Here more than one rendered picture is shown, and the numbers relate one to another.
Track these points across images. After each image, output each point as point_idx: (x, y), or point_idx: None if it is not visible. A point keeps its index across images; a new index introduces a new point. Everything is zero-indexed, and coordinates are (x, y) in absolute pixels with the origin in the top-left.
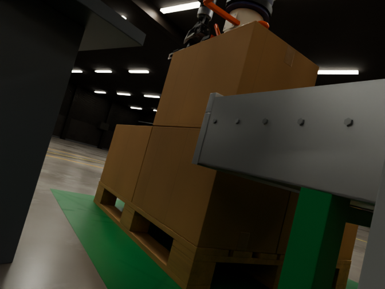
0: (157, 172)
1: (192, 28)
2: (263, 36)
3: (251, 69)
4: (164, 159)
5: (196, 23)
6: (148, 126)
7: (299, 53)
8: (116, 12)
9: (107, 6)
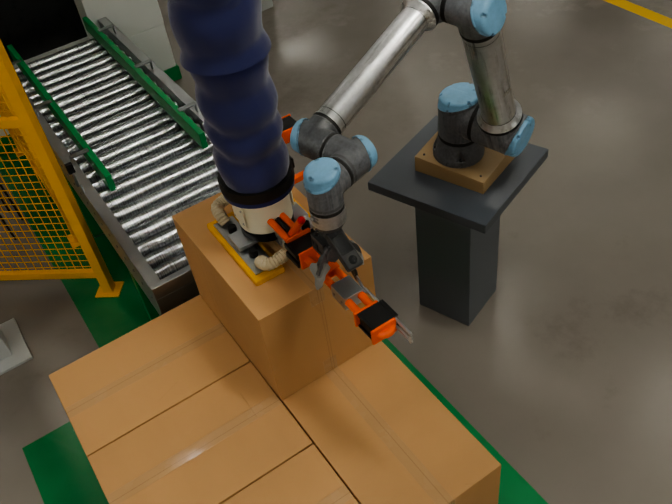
0: None
1: (351, 240)
2: None
3: None
4: None
5: (345, 234)
6: (388, 348)
7: (208, 198)
8: (385, 165)
9: (389, 161)
